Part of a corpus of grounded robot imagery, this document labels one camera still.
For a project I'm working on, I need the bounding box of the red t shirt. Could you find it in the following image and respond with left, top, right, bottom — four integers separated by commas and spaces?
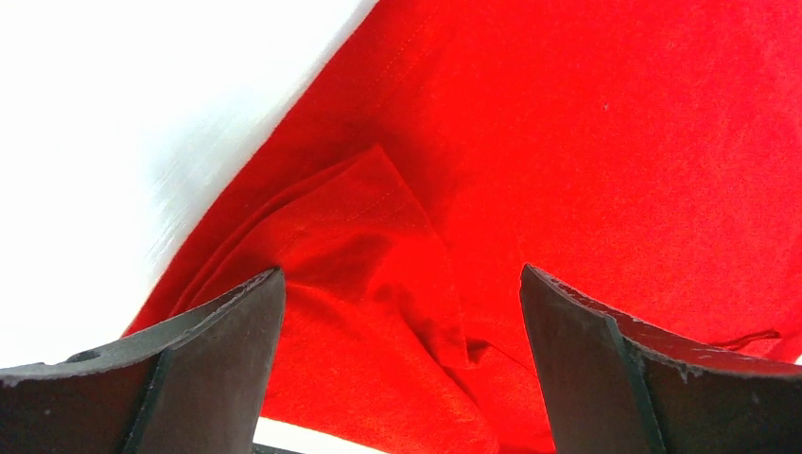
131, 1, 801, 453

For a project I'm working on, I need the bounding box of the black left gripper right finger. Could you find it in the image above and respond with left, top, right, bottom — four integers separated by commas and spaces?
520, 266, 801, 453

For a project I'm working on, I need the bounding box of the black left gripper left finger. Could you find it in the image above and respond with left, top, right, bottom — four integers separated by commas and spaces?
1, 269, 286, 453

